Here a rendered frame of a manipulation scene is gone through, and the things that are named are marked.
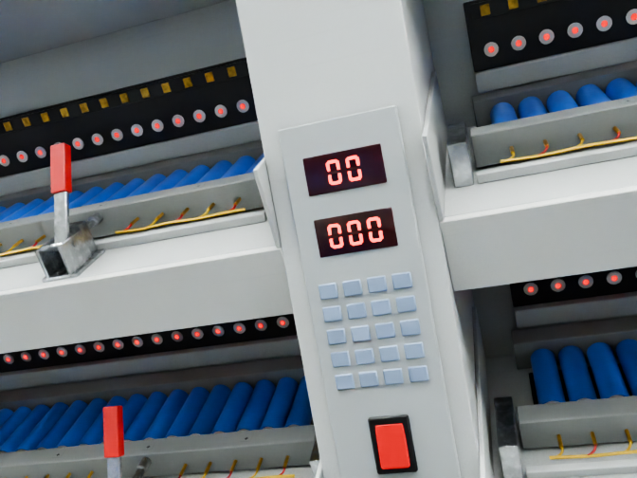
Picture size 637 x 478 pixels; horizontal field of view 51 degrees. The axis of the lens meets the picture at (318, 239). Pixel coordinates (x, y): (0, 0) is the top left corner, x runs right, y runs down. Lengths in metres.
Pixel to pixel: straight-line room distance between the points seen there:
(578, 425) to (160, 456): 0.30
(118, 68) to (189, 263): 0.30
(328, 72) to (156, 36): 0.30
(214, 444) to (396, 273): 0.22
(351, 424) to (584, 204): 0.18
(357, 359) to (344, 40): 0.18
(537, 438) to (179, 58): 0.44
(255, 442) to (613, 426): 0.24
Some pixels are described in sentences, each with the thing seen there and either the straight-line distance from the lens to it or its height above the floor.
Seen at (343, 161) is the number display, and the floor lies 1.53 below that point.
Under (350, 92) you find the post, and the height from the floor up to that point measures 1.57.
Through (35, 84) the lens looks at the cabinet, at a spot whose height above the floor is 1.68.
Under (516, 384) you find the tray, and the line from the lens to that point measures 0.55.
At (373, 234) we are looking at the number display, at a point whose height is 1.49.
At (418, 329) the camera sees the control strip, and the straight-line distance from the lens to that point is 0.39.
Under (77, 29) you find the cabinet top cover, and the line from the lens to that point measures 0.67.
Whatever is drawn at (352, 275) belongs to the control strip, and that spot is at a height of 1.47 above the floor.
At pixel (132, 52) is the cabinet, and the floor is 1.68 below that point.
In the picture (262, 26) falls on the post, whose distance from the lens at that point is 0.41.
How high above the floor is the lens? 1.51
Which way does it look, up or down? 3 degrees down
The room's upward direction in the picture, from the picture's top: 10 degrees counter-clockwise
